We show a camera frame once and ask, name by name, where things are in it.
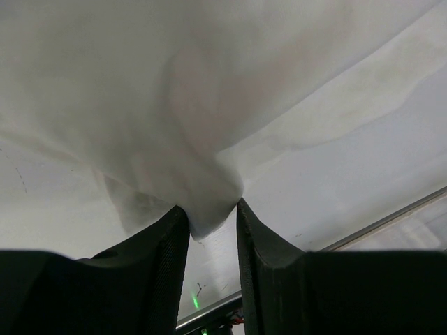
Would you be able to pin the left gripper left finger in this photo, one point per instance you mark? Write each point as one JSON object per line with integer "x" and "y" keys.
{"x": 133, "y": 287}

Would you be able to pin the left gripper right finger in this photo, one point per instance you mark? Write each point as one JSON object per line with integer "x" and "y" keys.
{"x": 331, "y": 293}

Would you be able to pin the white tank top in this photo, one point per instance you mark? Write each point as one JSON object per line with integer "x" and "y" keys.
{"x": 184, "y": 102}

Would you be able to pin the aluminium table edge rail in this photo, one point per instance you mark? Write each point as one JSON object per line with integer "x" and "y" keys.
{"x": 314, "y": 258}

